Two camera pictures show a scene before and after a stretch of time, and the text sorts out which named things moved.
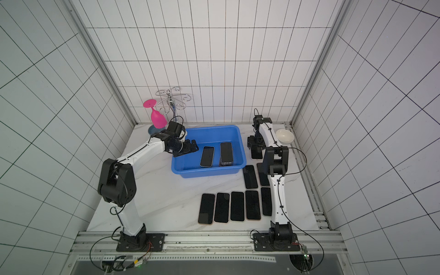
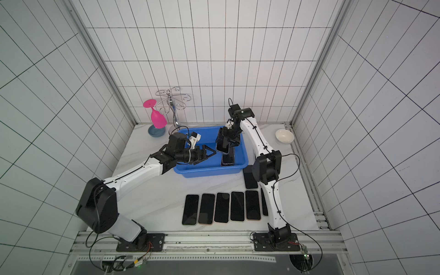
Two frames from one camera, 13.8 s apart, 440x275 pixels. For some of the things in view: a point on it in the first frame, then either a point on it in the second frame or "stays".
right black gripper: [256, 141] to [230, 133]
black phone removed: [222, 209] stays
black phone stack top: [250, 177] stays
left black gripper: [193, 145] to [201, 157]
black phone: [266, 196] stays
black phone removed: [252, 205] stays
